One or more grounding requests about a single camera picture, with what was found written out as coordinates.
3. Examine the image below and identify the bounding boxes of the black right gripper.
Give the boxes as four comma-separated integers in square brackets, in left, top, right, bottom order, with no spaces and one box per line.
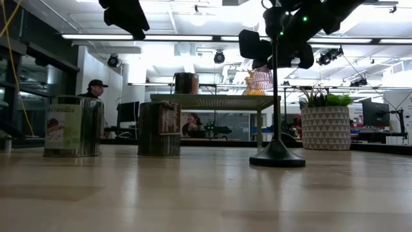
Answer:
[238,0,326,70]

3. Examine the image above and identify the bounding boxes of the person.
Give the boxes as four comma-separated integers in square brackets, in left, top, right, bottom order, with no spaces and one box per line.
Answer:
[291,114,303,139]
[182,112,204,139]
[77,79,109,136]

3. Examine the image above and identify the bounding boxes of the tin candle with green label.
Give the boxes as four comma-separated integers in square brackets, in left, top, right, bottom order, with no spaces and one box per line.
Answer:
[43,95,106,158]

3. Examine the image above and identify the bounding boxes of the black computer monitor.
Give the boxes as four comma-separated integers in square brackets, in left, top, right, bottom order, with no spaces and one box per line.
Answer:
[361,98,391,128]
[116,101,140,124]

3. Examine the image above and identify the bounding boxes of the black ceiling track lights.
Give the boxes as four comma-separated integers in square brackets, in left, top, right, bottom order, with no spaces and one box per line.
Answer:
[315,46,344,67]
[350,77,370,88]

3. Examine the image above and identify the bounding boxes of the potted succulent in patterned pot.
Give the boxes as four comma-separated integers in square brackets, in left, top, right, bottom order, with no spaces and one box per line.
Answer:
[298,86,354,151]

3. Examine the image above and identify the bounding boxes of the silver tin candle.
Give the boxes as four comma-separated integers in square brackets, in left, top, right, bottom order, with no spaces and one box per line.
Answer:
[173,72,200,95]

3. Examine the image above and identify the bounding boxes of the tin candle with brown label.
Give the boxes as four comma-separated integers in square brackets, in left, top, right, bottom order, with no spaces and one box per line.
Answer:
[137,101,182,158]

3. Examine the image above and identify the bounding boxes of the pink glass candle holder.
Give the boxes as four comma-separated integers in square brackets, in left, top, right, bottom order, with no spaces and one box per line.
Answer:
[250,65,274,92]

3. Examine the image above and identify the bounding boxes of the yellow hanging cable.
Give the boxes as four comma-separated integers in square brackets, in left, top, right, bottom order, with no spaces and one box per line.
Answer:
[0,0,36,138]

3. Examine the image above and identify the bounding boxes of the black metal candlestick holder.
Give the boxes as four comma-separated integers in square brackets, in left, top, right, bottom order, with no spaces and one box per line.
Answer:
[248,6,306,168]

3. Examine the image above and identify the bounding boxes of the long ceiling light strip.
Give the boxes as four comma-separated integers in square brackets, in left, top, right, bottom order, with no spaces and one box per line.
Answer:
[61,34,412,45]

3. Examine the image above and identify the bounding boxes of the green metal mesh shelf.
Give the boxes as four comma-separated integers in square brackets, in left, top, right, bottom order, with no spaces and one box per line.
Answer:
[149,93,281,151]

